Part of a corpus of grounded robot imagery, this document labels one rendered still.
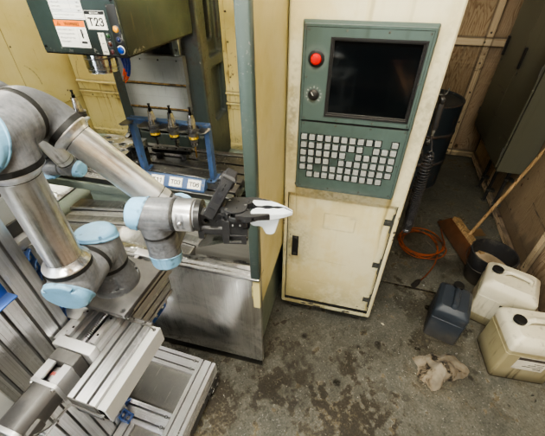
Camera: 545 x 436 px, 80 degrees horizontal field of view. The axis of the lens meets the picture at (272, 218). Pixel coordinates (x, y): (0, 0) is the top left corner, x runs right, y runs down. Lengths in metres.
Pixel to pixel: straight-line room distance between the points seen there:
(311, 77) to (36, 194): 0.98
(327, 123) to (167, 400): 1.49
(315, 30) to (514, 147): 2.16
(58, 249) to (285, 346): 1.56
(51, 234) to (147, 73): 1.74
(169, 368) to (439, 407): 1.46
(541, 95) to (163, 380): 2.99
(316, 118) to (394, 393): 1.55
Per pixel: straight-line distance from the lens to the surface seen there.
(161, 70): 2.41
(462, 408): 2.25
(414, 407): 2.15
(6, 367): 1.23
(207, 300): 1.69
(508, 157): 3.16
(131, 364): 1.13
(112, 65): 2.02
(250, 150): 1.04
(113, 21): 1.71
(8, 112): 0.79
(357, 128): 1.40
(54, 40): 1.95
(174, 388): 1.89
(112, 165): 0.86
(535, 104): 3.03
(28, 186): 0.83
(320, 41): 1.32
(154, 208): 0.73
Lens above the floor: 1.88
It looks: 38 degrees down
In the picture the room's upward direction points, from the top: straight up
